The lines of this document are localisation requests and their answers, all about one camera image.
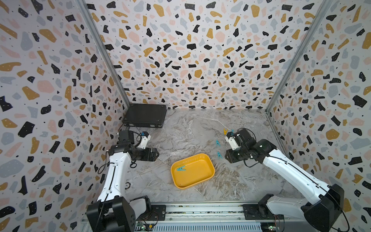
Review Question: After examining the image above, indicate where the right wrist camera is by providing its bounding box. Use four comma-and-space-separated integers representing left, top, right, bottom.
225, 133, 241, 150

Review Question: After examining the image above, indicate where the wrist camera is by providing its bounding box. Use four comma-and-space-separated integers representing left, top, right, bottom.
136, 131, 151, 149
225, 133, 241, 150

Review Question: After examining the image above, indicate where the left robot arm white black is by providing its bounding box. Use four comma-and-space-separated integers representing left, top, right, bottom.
86, 130, 159, 232

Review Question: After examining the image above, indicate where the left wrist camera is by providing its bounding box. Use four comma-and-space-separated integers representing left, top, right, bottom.
136, 131, 151, 149

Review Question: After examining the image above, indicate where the frame post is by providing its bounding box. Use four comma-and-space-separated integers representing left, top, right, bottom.
75, 0, 130, 112
265, 0, 333, 115

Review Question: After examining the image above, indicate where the yellow plastic storage box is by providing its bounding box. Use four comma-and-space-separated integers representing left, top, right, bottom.
171, 153, 215, 189

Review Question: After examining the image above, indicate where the black flat case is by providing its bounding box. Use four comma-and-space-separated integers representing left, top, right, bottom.
122, 103, 167, 128

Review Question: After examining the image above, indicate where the left frame post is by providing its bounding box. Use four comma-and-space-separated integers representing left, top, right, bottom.
75, 0, 130, 112

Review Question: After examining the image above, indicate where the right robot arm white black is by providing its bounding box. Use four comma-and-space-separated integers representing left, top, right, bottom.
225, 128, 345, 232

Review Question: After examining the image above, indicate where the right frame post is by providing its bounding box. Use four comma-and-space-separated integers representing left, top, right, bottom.
265, 0, 333, 115

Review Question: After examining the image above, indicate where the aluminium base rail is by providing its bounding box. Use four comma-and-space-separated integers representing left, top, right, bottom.
83, 201, 328, 232

